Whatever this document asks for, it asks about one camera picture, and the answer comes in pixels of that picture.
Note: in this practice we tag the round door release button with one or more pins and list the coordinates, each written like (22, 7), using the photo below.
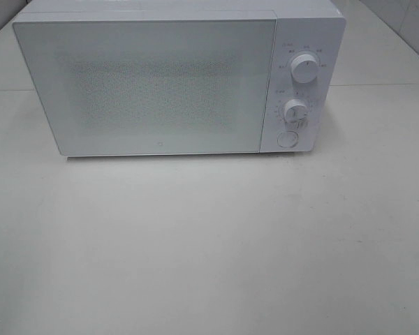
(287, 139)

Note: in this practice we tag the white upper power knob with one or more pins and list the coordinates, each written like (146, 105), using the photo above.
(304, 67)

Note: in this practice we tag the white microwave oven body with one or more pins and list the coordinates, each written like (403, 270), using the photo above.
(300, 26)

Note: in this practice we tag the white microwave door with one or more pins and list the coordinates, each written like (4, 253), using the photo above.
(144, 88)

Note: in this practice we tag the white timer knob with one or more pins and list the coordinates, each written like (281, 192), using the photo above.
(295, 110)

